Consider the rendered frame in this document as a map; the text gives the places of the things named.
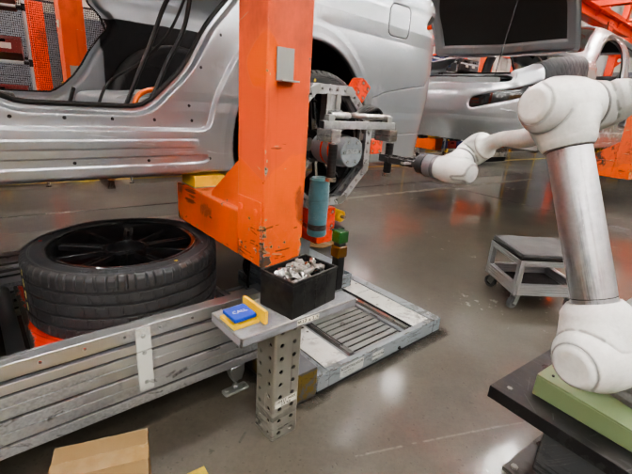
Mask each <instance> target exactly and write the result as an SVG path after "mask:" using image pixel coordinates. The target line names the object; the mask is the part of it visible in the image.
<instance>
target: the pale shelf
mask: <svg viewBox="0 0 632 474"><path fill-rule="evenodd" d="M253 301H254V302H256V303H257V304H258V305H260V306H261V307H262V308H264V309H265V310H267V311H268V324H263V323H262V322H261V321H259V322H258V323H256V324H252V325H249V326H247V327H244V328H241V329H238V330H235V331H234V330H232V329H231V328H230V327H229V326H228V325H227V324H226V323H225V322H223V321H222V320H221V319H220V315H224V314H223V309H221V310H218V311H215V312H213V313H212V322H213V323H214V324H215V325H216V326H217V327H218V328H220V329H221V330H222V331H223V332H224V333H225V334H226V335H227V336H228V337H229V338H230V339H231V340H232V341H233V342H234V343H236V344H237V345H238V346H239V347H240V348H241V349H242V348H245V347H247V346H249V345H252V344H255V343H257V342H260V341H263V340H267V339H270V338H272V337H274V336H277V335H279V334H282V333H285V332H287V331H290V330H293V329H295V328H297V327H300V326H302V325H305V324H309V323H312V322H315V321H317V320H320V319H322V318H325V317H327V316H330V315H333V314H335V313H338V312H341V311H343V310H346V309H348V308H352V307H355V306H356V298H355V297H353V296H352V295H350V294H349V293H347V292H344V291H339V292H335V299H334V300H332V301H330V302H328V303H326V304H324V305H322V306H320V307H318V308H316V309H314V310H311V311H309V312H307V313H305V314H303V315H301V316H299V317H297V318H295V319H293V320H290V319H288V318H287V317H285V316H283V315H281V314H279V313H277V312H275V311H273V310H271V309H270V308H268V307H266V306H264V305H262V304H261V299H256V300H253Z"/></svg>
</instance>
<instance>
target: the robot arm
mask: <svg viewBox="0 0 632 474"><path fill-rule="evenodd" d="M517 116H518V119H519V121H520V123H521V124H522V126H523V127H524V129H520V130H512V131H504V132H499V133H496V134H487V133H476V134H473V135H471V136H470V137H468V138H467V139H466V140H465V141H463V142H462V143H461V144H460V145H459V146H458V147H457V148H456V150H454V151H453V152H451V153H448V154H446V155H445V156H440V155H432V154H428V155H422V154H421V155H419V156H418V157H417V158H413V157H406V156H399V155H394V154H393V156H392V155H386V154H381V153H379V161H383V162H388V163H391V164H394V165H399V166H408V167H413V168H414V169H415V171H416V172H417V173H421V174H423V175H424V176H427V177H431V178H435V179H439V180H440V181H442V182H447V183H452V184H469V183H472V182H474V181H475V179H476V178H477V176H478V172H479V169H478V165H480V164H482V163H483V162H485V161H486V160H488V159H489V158H491V157H493V156H494V154H495V152H496V149H498V148H501V147H510V148H519V149H521V148H529V147H534V146H537V149H538V151H539V152H540V153H542V155H546V160H547V166H548V172H549V178H550V183H551V189H552V196H553V201H554V207H555V213H556V218H557V224H558V230H559V235H560V242H561V253H562V258H563V264H564V270H565V275H566V281H567V288H568V293H569V299H570V301H567V302H566V303H565V304H564V305H563V306H562V308H561V310H560V316H559V323H558V329H557V334H556V338H555V339H553V342H552V346H551V362H552V365H553V368H554V370H555V372H556V373H557V375H558V376H559V377H560V379H561V380H562V381H564V382H565V383H566V384H568V385H569V386H571V387H575V388H578V389H581V390H585V391H589V392H594V393H599V394H609V395H611V396H612V397H614V398H615V399H617V400H618V401H620V402H622V403H624V404H625V405H626V406H628V407H629V408H631V409H632V298H630V299H628V300H627V301H624V300H623V299H620V297H619V292H618V286H617V281H616V276H615V270H614V264H613V258H612V253H611V247H610V241H609V236H608V226H607V220H606V215H605V209H604V203H603V198H602V192H601V186H600V181H599V176H598V170H597V164H596V159H595V153H594V147H593V144H595V142H596V140H597V138H598V135H599V131H600V130H603V129H606V128H607V127H610V126H612V125H615V124H617V123H619V122H621V121H623V120H625V119H627V118H629V117H630V116H632V79H631V78H624V79H615V80H613V81H607V80H592V79H590V78H587V77H581V76H567V75H564V76H554V77H550V78H547V79H545V80H544V81H542V82H539V83H538V84H536V85H534V86H532V87H530V88H529V89H527V90H526V91H525V92H524V93H523V95H522V96H521V98H520V100H519V103H518V106H517Z"/></svg>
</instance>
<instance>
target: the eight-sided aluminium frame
mask: <svg viewBox="0 0 632 474"><path fill-rule="evenodd" d="M326 93H332V95H337V94H341V97H342V99H343V101H344V103H345V104H346V106H347V108H348V110H349V111H350V112H353V113H356V111H357V110H358V109H359V108H360V107H361V106H363V105H362V103H361V101H360V100H359V99H358V97H357V96H356V91H355V90H354V88H353V87H349V86H337V85H328V84H321V83H310V88H309V101H311V100H312V98H313V97H314V96H315V95H316V94H326ZM371 131H372V130H357V139H358V140H359V141H360V143H361V145H362V155H361V158H360V160H359V162H358V163H357V164H356V165H355V166H353V167H352V169H351V170H350V171H349V173H348V174H347V175H346V176H345V178H344V179H343V180H342V182H341V183H340V185H339V186H338V187H337V189H336V190H335V191H334V192H333V194H329V202H328V205H335V204H341V203H343V201H344V200H346V198H347V197H348V196H349V194H350V193H351V192H352V190H353V189H354V188H355V186H356V185H357V183H358V182H359V181H360V179H361V178H362V177H363V175H364V174H366V171H367V170H368V166H369V156H370V147H371ZM303 207H304V208H307V209H308V196H307V195H306V194H305V193H304V204H303Z"/></svg>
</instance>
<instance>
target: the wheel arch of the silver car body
mask: <svg viewBox="0 0 632 474"><path fill-rule="evenodd" d="M311 69H312V70H319V71H327V72H330V73H332V74H334V75H336V76H338V77H339V78H340V79H341V80H342V81H344V82H345V83H346V84H347V85H349V84H350V82H351V80H352V78H358V75H357V73H356V70H355V68H354V67H353V65H352V63H351V62H350V60H349V59H348V58H347V56H346V55H345V54H344V53H343V52H342V51H341V50H340V49H339V48H338V47H337V46H336V45H334V44H333V43H332V42H330V41H328V40H326V39H323V38H320V37H316V36H313V38H312V54H311ZM238 109H239V102H238V104H237V108H236V112H235V117H234V122H233V130H232V159H233V165H235V160H234V149H233V141H234V128H235V121H236V117H237V112H238ZM319 120H320V114H319V112H318V110H317V108H316V122H317V126H318V128H319Z"/></svg>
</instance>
